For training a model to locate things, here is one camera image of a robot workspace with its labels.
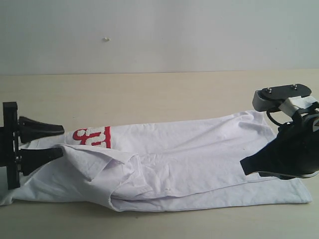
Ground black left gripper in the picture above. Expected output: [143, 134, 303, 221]
[0, 102, 65, 190]

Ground black right camera cable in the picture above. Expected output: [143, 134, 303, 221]
[265, 109, 291, 126]

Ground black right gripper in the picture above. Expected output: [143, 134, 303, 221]
[240, 114, 319, 180]

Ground white t-shirt red lettering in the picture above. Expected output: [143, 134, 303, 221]
[0, 111, 312, 212]

